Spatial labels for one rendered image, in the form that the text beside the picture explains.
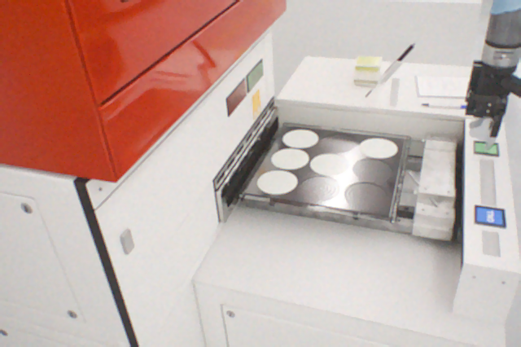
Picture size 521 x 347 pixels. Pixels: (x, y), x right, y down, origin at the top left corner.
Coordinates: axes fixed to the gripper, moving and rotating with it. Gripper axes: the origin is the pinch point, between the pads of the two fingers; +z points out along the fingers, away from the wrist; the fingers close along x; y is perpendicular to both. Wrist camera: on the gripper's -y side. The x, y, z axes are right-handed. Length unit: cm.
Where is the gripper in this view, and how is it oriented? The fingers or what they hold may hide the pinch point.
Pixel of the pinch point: (491, 144)
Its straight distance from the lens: 126.4
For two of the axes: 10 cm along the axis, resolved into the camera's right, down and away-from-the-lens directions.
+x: -3.3, 5.5, -7.7
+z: 0.7, 8.2, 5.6
